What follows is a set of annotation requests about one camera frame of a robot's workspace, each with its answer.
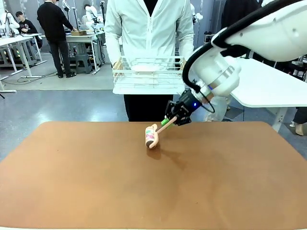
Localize clear plastic bag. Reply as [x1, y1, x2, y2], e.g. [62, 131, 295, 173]
[203, 95, 228, 122]

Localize person in white jacket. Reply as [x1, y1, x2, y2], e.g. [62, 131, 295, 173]
[104, 0, 195, 96]

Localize right arm black cable sheath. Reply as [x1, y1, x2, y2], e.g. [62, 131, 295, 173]
[182, 0, 299, 93]

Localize person's right forearm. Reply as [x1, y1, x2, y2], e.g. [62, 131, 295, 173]
[105, 33, 122, 66]

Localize shoe rack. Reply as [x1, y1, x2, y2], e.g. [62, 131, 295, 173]
[203, 31, 216, 46]

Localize pink lint roller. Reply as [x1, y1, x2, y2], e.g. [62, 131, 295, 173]
[144, 115, 179, 150]

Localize white background desk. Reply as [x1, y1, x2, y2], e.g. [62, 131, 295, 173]
[41, 33, 106, 72]

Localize bystander in black coat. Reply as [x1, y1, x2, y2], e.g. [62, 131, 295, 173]
[220, 0, 261, 29]

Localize standing person in black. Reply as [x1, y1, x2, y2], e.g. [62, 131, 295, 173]
[36, 0, 78, 79]

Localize person's left forearm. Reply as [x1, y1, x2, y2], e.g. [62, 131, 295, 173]
[179, 33, 195, 62]

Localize white wire dish rack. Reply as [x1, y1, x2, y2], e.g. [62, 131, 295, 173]
[112, 55, 190, 95]

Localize grey plastic stool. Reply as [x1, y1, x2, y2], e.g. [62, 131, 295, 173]
[74, 53, 93, 75]

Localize white dish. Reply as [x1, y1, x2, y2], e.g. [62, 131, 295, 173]
[131, 63, 161, 74]

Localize bystander's leg and shoe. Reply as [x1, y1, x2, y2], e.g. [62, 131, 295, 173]
[289, 106, 307, 137]

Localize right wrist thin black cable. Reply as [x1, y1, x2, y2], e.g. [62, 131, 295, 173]
[198, 92, 216, 114]

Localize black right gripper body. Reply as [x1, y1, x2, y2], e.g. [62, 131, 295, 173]
[176, 89, 202, 117]

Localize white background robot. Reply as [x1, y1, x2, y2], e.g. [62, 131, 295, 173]
[82, 4, 99, 32]

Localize white long workbench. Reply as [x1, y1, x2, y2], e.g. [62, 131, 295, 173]
[0, 33, 48, 93]

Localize white curved-edge table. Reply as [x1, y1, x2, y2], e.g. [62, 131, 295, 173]
[229, 58, 307, 133]

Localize seated person in black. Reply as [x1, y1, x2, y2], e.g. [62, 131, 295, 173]
[15, 11, 39, 35]

